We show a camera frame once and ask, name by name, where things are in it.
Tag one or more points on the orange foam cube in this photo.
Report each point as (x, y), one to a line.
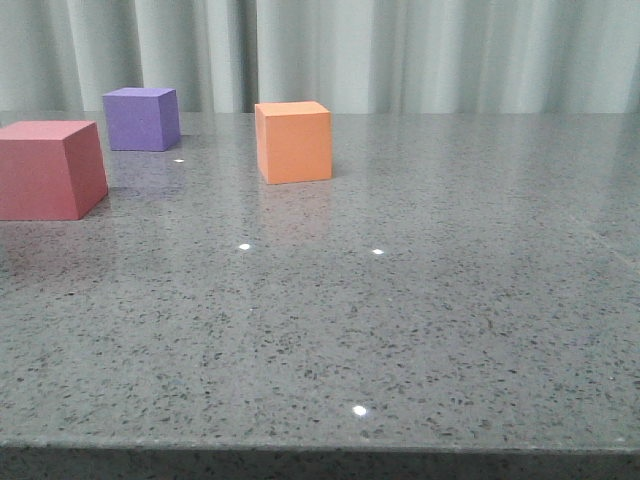
(294, 141)

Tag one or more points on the purple foam cube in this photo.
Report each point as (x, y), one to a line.
(142, 119)

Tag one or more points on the red foam cube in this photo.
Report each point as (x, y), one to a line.
(51, 170)

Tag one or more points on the grey-green pleated curtain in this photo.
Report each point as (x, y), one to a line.
(352, 56)

